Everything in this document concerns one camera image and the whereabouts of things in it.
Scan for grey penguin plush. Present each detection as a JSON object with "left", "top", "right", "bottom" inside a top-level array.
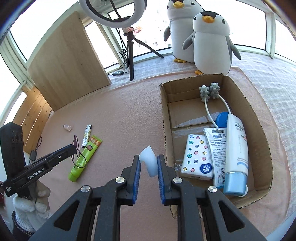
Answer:
[
  {"left": 164, "top": 1, "right": 204, "bottom": 63},
  {"left": 183, "top": 11, "right": 241, "bottom": 75}
]

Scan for small peach bottle grey cap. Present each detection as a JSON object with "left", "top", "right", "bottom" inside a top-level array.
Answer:
[{"left": 63, "top": 124, "right": 72, "bottom": 132}]

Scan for white blister card package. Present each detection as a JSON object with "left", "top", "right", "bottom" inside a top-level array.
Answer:
[{"left": 204, "top": 128, "right": 227, "bottom": 189}]

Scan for light wood board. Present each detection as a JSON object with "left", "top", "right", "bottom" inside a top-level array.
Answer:
[{"left": 28, "top": 11, "right": 111, "bottom": 111}]

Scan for cream tube blue cap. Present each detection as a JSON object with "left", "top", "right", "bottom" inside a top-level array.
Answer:
[{"left": 223, "top": 113, "right": 249, "bottom": 196}]

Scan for cardboard box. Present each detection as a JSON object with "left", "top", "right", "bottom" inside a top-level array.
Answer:
[{"left": 159, "top": 73, "right": 274, "bottom": 218}]

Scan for dotted tissue pack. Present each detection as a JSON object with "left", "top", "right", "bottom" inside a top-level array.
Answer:
[{"left": 180, "top": 134, "right": 213, "bottom": 181}]

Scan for black tripod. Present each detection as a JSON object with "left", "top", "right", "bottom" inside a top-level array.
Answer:
[{"left": 124, "top": 31, "right": 164, "bottom": 81}]

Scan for grey roller massager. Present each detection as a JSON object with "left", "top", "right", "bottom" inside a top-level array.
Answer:
[{"left": 199, "top": 82, "right": 248, "bottom": 197}]

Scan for blue round lid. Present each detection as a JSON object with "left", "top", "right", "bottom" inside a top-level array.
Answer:
[{"left": 215, "top": 112, "right": 229, "bottom": 128}]

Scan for wooden slat headboard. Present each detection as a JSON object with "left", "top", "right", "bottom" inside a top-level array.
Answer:
[{"left": 13, "top": 87, "right": 52, "bottom": 154}]

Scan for green tube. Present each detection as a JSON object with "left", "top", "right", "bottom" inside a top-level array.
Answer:
[{"left": 68, "top": 135, "right": 102, "bottom": 182}]

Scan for black power adapter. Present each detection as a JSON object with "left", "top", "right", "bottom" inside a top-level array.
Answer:
[{"left": 30, "top": 150, "right": 37, "bottom": 162}]

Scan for patterned white lighter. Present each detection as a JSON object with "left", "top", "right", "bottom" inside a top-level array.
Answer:
[{"left": 81, "top": 124, "right": 92, "bottom": 148}]

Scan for white gloved left hand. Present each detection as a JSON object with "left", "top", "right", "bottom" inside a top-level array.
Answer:
[{"left": 13, "top": 181, "right": 51, "bottom": 233}]

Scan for black hair tie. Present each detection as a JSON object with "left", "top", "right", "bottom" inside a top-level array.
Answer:
[{"left": 71, "top": 134, "right": 87, "bottom": 169}]

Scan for back grey penguin plush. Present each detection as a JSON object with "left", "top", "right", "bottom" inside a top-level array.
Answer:
[{"left": 164, "top": 1, "right": 204, "bottom": 63}]

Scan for front grey penguin plush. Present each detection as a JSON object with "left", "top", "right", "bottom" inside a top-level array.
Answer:
[{"left": 183, "top": 11, "right": 241, "bottom": 75}]

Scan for white ring light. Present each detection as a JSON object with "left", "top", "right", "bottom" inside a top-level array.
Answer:
[{"left": 78, "top": 0, "right": 147, "bottom": 28}]

